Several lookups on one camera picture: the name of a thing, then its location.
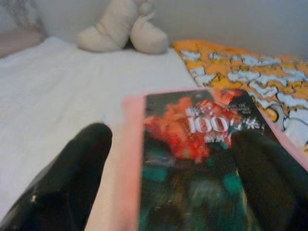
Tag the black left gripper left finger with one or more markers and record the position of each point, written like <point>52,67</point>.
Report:
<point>65,183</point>

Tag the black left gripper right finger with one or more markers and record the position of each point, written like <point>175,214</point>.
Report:
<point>272,187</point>

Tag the pink-edged dark cover book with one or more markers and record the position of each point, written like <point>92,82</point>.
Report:
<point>173,168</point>

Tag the white quilted bed sheet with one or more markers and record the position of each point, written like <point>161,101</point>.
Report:
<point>72,96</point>

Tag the orange cartoon print blanket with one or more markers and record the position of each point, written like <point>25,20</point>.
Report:
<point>240,69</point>

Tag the cream plush toy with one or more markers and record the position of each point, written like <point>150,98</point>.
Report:
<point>113,31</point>

